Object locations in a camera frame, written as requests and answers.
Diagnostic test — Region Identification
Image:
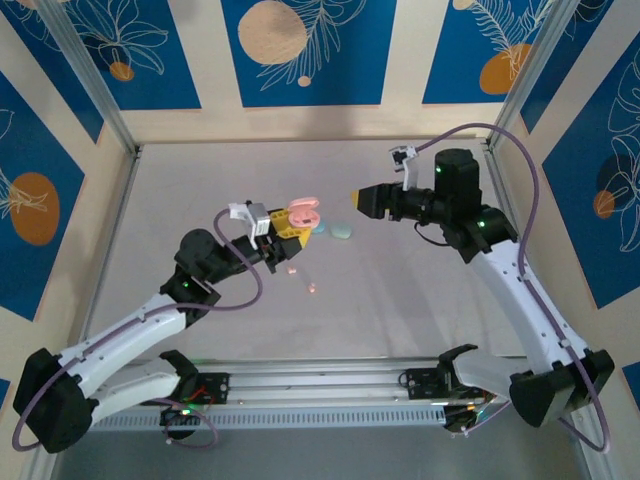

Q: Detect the pink earbud charging case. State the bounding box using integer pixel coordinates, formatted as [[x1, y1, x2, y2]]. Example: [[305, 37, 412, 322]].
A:
[[288, 196, 324, 231]]

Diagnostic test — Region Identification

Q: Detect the slotted grey cable duct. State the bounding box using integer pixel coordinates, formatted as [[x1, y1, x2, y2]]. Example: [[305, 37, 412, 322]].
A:
[[89, 405, 447, 432]]

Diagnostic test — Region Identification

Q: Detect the aluminium frame post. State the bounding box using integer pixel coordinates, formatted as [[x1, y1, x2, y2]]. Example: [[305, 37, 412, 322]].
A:
[[37, 0, 141, 156], [487, 0, 569, 151]]

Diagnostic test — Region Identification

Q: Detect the aluminium side rail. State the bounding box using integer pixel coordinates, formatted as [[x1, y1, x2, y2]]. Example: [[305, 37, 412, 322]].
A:
[[27, 149, 144, 480], [482, 142, 601, 480]]

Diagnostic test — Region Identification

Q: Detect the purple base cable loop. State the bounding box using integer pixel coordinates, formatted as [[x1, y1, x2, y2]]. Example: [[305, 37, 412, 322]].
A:
[[449, 399, 516, 439], [162, 397, 220, 450]]

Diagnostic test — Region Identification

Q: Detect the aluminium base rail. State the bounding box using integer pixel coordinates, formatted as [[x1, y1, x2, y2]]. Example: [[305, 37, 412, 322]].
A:
[[107, 355, 506, 409]]

